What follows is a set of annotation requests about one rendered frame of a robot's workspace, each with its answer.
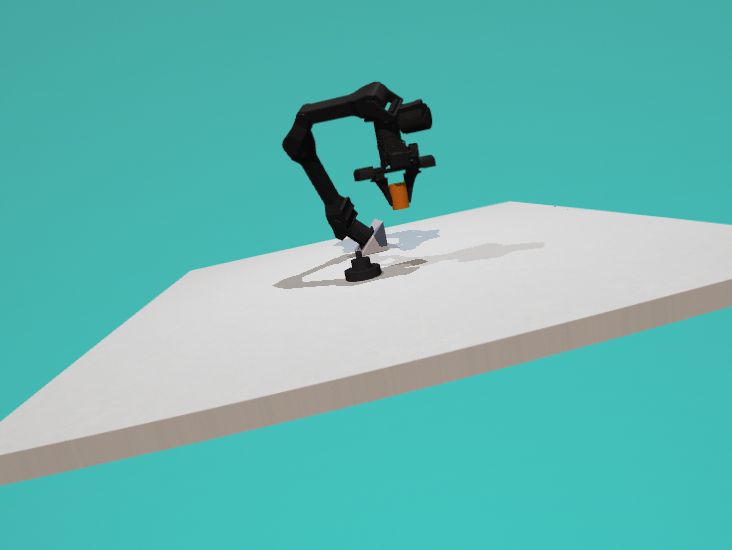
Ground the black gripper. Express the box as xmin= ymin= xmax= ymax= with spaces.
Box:
xmin=353 ymin=136 xmax=436 ymax=206

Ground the orange cylinder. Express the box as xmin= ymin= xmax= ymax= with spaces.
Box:
xmin=389 ymin=181 xmax=410 ymax=210

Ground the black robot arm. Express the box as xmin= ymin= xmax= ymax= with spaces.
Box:
xmin=282 ymin=82 xmax=432 ymax=249

